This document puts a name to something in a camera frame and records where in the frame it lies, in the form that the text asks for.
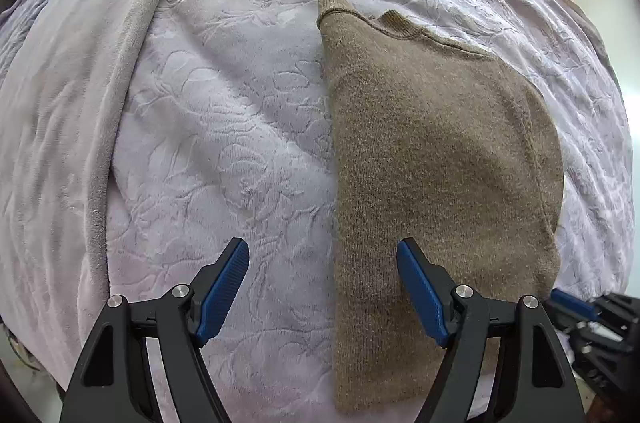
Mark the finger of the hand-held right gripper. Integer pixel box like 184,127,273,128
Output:
547,287,640,404

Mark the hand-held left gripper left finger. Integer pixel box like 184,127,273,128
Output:
60,237,250,423

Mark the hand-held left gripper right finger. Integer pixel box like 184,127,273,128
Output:
396,237,586,423

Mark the olive brown knit sweater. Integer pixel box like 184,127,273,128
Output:
316,0,565,414

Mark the lavender embossed bedspread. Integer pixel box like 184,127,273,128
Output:
0,0,636,423

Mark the grey plush blanket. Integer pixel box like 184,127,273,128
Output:
0,0,236,399

